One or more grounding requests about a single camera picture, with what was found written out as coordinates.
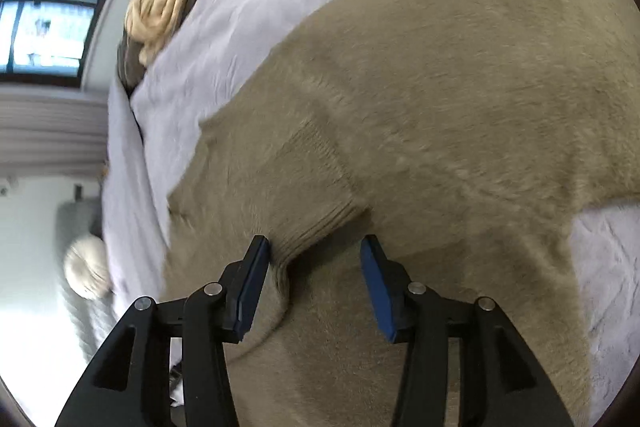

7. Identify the pale blue duvet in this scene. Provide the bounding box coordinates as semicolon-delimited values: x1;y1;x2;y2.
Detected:
102;80;167;317

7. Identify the grey curtain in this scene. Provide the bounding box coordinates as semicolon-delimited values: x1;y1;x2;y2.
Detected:
1;94;108;178

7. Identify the olive knit sweater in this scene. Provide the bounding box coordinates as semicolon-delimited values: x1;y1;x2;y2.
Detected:
165;0;639;426

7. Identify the round white pleated cushion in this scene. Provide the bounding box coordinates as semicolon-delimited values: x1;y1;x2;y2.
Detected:
63;234;112;300

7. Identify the lavender fleece blanket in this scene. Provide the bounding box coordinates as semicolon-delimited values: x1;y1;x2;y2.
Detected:
131;0;639;426

